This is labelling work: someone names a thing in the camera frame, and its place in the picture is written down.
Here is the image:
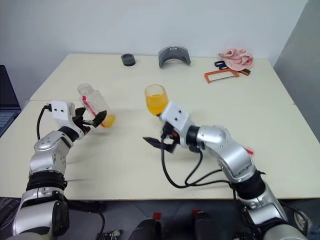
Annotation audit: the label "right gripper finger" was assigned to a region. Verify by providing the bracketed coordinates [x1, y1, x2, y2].
[142, 136, 163, 150]
[163, 139, 179, 154]

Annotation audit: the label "blue handled scissors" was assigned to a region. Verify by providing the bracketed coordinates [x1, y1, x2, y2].
[214, 59, 229, 70]

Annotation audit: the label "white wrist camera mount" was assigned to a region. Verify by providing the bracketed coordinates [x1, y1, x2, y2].
[48, 100, 76, 126]
[159, 101, 197, 148]

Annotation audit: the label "dark laptop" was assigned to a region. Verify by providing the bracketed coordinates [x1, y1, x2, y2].
[0, 65, 22, 137]

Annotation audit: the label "clear wine glass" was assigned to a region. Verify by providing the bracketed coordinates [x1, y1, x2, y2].
[144, 84, 171, 126]

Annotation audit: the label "clear bottle with orange juice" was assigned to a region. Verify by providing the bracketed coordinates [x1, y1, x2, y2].
[76, 83, 117, 129]

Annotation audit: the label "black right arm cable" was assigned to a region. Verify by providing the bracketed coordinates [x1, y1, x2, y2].
[160, 139, 241, 201]

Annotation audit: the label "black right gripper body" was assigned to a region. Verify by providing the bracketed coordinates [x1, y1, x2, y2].
[161, 122, 180, 145]

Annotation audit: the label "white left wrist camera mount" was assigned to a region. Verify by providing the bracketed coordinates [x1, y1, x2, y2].
[48, 100, 76, 126]

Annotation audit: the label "dark grey round cup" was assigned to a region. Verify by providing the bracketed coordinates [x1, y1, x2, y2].
[121, 53, 137, 68]

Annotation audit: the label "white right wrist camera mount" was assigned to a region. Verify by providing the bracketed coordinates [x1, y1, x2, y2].
[159, 101, 197, 148]

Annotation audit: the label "grey curved plastic shell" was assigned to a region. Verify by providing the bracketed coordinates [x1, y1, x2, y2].
[157, 46, 192, 69]

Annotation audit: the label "grey sneaker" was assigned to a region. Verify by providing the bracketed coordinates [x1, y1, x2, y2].
[291, 208, 313, 232]

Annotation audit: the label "black base with white wheel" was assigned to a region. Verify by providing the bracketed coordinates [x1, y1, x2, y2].
[96, 229, 123, 240]

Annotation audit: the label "white floor cable bundle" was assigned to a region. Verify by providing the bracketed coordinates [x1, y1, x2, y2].
[0, 197, 23, 213]

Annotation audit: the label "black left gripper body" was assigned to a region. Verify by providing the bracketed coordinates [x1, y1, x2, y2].
[71, 115, 91, 136]

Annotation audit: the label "pink crumpled cloth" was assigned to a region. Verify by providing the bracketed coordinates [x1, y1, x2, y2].
[218, 47, 255, 71]

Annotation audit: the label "orange hacksaw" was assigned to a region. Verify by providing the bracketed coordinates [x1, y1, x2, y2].
[204, 68, 241, 85]

